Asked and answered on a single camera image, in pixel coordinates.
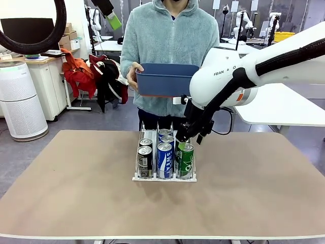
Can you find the person right hand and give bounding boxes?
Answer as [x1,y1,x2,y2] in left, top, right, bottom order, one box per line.
[126,62,145,92]

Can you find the black tripod stand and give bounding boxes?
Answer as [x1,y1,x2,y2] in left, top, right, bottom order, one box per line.
[232,12,245,50]
[266,15,279,46]

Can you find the green beverage can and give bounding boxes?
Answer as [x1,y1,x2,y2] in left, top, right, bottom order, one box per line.
[176,143,195,180]

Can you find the black computer monitor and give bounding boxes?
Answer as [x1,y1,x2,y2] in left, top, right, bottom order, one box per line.
[0,18,61,51]

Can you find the small rolling side table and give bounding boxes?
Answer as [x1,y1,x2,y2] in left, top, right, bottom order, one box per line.
[59,72,92,112]

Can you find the white cylindrical air purifier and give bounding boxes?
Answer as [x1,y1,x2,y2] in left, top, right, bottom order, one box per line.
[0,60,49,142]

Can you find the person dark trousers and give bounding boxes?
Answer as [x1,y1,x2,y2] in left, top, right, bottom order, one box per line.
[138,108,190,132]

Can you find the thick black left cable hose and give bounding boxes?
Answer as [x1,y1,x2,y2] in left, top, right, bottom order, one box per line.
[0,0,67,55]

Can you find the person right forearm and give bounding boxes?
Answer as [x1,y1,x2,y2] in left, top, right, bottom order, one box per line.
[119,45,139,77]

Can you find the blue plastic bin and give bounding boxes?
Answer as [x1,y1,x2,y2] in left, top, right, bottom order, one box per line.
[135,63,201,99]

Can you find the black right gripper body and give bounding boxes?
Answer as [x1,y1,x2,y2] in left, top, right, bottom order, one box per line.
[176,100,204,142]

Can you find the orange jacket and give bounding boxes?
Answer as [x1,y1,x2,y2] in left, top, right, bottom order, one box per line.
[60,48,98,100]

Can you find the black and white jacket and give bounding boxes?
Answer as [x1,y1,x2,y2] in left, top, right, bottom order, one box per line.
[96,59,122,114]

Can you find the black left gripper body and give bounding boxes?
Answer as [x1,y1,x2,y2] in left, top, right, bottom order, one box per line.
[91,0,114,16]

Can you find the thick black right cable hose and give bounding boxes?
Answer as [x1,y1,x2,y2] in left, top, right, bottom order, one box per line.
[192,37,325,133]

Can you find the thick black cable hose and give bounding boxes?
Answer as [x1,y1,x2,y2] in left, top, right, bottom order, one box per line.
[0,0,67,55]
[192,37,325,133]

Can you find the person light green fleece torso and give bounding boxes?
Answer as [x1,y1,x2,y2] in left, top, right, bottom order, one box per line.
[119,0,220,118]

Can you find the yellow plastic crate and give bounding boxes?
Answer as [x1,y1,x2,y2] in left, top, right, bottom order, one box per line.
[274,32,294,42]

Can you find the red jacket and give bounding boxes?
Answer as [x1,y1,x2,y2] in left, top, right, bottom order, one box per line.
[88,53,129,105]

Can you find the white can dispenser rack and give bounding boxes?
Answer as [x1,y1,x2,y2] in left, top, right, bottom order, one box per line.
[132,121,198,182]

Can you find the white cabinet desk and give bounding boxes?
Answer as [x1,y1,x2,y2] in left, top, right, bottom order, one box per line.
[26,54,77,121]

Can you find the large white side table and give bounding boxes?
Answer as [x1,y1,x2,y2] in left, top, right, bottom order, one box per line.
[232,82,325,137]

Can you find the white background table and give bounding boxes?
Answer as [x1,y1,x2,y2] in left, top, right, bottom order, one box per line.
[220,43,257,55]
[93,40,124,55]

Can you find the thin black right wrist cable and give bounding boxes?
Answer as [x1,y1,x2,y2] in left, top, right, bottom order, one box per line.
[210,106,234,135]

